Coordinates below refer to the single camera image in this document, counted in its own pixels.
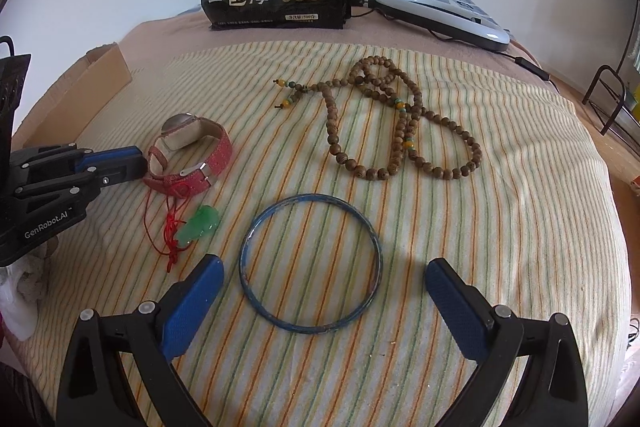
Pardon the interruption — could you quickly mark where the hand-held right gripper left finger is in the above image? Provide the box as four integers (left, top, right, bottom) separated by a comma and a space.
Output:
56, 253, 226, 427

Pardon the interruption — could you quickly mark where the black power cable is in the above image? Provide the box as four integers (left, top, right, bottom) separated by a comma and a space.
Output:
348, 0, 552, 82

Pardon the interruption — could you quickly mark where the brown wooden bead necklace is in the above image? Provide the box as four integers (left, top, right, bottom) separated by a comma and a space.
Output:
272, 55, 483, 182

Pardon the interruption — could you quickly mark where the cardboard box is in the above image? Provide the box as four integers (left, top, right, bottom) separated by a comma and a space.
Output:
30, 42, 133, 128

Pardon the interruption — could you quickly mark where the pink blanket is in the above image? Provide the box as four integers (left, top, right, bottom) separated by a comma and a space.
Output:
10, 14, 581, 142

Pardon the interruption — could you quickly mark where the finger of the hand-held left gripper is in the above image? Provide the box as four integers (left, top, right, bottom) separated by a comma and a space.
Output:
12, 156, 149, 208
12, 144, 146, 180

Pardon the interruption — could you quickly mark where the white grey electric appliance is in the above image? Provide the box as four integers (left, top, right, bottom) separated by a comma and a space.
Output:
372, 0, 511, 52

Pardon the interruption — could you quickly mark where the green jade pendant red cord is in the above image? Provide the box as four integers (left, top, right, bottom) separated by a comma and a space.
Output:
144, 187, 221, 274

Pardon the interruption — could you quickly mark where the striped towel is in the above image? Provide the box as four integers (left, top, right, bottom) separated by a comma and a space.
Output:
10, 41, 628, 427

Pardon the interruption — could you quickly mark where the red strap wristwatch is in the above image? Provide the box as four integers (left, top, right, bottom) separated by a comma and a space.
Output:
142, 112, 234, 198

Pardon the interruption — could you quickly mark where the white crumpled cloth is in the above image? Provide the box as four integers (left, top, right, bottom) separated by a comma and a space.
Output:
0, 242, 61, 343

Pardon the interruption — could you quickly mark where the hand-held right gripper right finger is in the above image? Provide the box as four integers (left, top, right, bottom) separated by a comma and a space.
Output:
424, 258, 590, 427

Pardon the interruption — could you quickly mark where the blue bangle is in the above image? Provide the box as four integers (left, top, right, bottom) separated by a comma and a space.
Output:
238, 193, 384, 334

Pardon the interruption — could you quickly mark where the black metal rack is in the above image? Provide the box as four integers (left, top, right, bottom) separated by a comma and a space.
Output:
582, 7, 640, 138

